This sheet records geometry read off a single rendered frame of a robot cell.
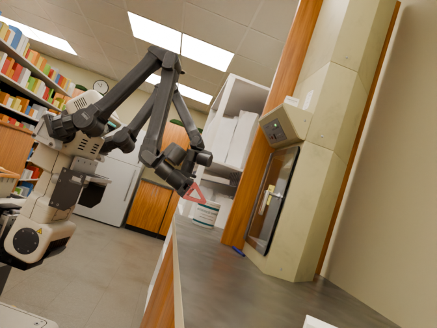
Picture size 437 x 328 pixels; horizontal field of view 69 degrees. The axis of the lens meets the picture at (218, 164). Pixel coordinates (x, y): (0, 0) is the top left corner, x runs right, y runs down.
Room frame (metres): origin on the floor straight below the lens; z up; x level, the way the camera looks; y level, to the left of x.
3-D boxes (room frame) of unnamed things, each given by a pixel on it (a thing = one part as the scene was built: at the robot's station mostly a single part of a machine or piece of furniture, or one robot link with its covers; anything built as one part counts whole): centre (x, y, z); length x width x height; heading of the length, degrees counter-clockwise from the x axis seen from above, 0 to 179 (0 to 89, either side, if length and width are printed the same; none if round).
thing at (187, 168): (1.50, 0.13, 1.21); 0.10 x 0.07 x 0.07; 98
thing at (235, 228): (1.48, -0.36, 1.64); 0.49 x 0.03 x 1.40; 97
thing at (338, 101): (1.26, -0.36, 1.33); 0.32 x 0.25 x 0.77; 7
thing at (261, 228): (1.24, -0.23, 1.19); 0.30 x 0.01 x 0.40; 7
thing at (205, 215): (1.87, -0.03, 1.02); 0.13 x 0.13 x 0.15
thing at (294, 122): (1.23, -0.18, 1.46); 0.32 x 0.12 x 0.10; 7
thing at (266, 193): (1.13, -0.21, 1.17); 0.05 x 0.03 x 0.10; 97
